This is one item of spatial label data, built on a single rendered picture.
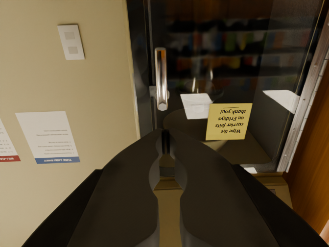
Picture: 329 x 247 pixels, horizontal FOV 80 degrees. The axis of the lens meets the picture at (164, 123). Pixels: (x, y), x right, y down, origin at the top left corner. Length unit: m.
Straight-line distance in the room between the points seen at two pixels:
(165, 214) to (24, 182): 0.95
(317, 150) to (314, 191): 0.09
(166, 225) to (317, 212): 0.32
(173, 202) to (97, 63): 0.57
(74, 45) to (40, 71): 0.18
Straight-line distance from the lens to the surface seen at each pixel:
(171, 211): 0.45
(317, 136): 0.52
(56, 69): 0.87
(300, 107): 0.43
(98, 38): 0.80
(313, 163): 0.53
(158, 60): 0.27
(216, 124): 0.38
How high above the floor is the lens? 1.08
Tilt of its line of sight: 29 degrees up
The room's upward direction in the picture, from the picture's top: 178 degrees clockwise
